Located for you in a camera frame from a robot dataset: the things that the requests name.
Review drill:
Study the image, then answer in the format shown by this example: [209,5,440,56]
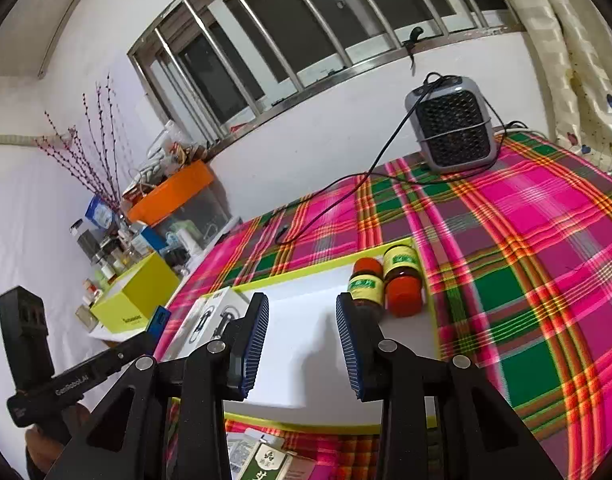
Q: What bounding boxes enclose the purple dried branches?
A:
[33,72,132,211]

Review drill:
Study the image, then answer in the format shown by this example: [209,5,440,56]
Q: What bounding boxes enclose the brown bottle dark red cap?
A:
[347,257,387,322]

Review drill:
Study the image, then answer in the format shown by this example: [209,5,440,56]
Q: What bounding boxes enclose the barred window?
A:
[127,0,524,148]

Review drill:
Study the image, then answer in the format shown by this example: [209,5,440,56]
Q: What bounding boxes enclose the black-handled tool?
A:
[402,26,427,68]

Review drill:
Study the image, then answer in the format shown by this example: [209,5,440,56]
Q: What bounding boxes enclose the white tray yellow-green rim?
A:
[163,242,444,435]

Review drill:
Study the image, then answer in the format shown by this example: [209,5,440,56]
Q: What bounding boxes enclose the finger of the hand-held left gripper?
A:
[103,305,172,366]

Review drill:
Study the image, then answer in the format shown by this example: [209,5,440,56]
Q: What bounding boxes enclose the blue box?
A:
[84,195,118,231]

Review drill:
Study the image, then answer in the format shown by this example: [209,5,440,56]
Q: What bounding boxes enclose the black cable with free plug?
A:
[275,72,449,247]

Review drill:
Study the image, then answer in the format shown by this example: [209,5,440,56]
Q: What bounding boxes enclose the clear storage bin orange lid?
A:
[126,160,232,256]

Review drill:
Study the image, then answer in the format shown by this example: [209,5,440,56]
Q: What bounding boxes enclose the grey portable heater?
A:
[405,74,499,175]

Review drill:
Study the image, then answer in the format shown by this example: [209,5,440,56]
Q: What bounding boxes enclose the brown bottle orange cap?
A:
[382,243,424,317]

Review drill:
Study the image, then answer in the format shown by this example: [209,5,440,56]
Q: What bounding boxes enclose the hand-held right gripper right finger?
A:
[335,292,564,480]

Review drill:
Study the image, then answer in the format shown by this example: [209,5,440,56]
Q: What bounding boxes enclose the blue white carton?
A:
[131,225,167,256]

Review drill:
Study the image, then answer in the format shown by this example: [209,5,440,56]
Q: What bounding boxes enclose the clear plastic bag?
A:
[148,120,187,161]

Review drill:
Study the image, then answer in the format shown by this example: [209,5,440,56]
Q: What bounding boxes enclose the black power cable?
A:
[263,165,492,223]

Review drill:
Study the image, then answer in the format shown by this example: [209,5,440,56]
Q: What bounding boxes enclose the white plastic bottle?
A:
[180,230,202,261]

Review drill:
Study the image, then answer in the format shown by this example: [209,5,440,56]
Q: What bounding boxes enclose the white wall pipe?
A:
[0,130,72,148]

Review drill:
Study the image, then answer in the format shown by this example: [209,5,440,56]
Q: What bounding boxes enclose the yellow-green cardboard box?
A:
[89,251,181,335]

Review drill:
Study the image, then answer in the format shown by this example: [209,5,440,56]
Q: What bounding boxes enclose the person's left hand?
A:
[26,405,91,478]

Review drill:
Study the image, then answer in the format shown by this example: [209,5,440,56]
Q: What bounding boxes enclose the cream patterned curtain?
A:
[478,0,612,181]

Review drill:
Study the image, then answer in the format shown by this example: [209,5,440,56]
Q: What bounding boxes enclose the white earphone box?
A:
[161,286,252,361]

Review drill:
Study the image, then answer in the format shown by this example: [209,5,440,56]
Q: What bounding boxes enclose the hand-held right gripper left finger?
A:
[43,291,271,480]

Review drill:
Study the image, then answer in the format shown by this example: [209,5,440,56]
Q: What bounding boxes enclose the cluster of small jars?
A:
[68,217,152,311]

